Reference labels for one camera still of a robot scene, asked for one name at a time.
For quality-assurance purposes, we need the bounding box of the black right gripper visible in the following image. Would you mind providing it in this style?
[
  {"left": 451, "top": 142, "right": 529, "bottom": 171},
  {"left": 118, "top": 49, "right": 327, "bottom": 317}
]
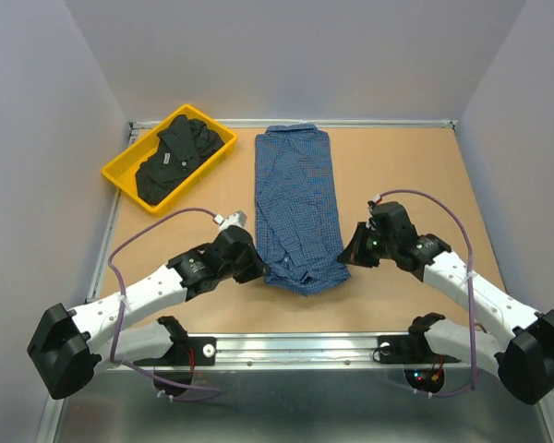
[{"left": 336, "top": 221, "right": 396, "bottom": 268}]

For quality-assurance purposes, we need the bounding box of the blue plaid long sleeve shirt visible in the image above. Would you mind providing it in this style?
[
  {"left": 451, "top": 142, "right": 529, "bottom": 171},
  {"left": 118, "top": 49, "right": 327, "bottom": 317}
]
[{"left": 254, "top": 124, "right": 350, "bottom": 295}]

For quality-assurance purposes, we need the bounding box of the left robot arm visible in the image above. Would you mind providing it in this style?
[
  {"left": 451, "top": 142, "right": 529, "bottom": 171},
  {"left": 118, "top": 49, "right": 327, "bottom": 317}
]
[{"left": 27, "top": 221, "right": 267, "bottom": 401}]

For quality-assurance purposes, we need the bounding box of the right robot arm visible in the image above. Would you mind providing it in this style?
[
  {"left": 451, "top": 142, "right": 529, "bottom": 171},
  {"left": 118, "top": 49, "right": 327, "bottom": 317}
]
[{"left": 338, "top": 198, "right": 554, "bottom": 405}]

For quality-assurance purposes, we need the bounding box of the black striped shirt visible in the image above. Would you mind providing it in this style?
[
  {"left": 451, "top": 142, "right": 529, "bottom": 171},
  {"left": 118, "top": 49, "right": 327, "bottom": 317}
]
[{"left": 135, "top": 114, "right": 224, "bottom": 206}]

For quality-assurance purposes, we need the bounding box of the yellow plastic bin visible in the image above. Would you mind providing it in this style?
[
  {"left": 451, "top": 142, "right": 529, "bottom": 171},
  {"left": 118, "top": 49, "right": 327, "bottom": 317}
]
[{"left": 102, "top": 104, "right": 237, "bottom": 216}]

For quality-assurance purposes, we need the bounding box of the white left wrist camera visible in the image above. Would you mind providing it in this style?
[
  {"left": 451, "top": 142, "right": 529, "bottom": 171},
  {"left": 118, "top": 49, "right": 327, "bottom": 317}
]
[{"left": 213, "top": 210, "right": 247, "bottom": 231}]

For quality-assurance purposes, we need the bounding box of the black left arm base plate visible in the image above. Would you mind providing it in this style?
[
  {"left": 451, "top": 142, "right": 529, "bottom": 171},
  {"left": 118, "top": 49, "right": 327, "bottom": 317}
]
[{"left": 134, "top": 336, "right": 217, "bottom": 366}]

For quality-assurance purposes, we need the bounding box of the aluminium front rail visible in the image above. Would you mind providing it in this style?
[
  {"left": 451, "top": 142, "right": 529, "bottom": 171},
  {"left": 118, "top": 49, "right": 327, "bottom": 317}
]
[{"left": 54, "top": 328, "right": 548, "bottom": 371}]

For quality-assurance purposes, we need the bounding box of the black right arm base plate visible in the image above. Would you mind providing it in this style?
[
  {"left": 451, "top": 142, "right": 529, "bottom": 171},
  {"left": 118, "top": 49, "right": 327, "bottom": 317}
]
[{"left": 371, "top": 333, "right": 460, "bottom": 365}]

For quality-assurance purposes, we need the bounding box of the aluminium back rail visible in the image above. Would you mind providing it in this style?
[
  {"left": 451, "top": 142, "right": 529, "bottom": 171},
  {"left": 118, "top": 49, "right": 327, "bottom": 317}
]
[{"left": 129, "top": 118, "right": 458, "bottom": 130}]

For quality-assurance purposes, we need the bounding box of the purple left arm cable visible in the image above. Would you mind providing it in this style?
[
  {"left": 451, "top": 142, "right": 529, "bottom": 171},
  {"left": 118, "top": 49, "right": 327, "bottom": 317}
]
[{"left": 107, "top": 207, "right": 225, "bottom": 402}]

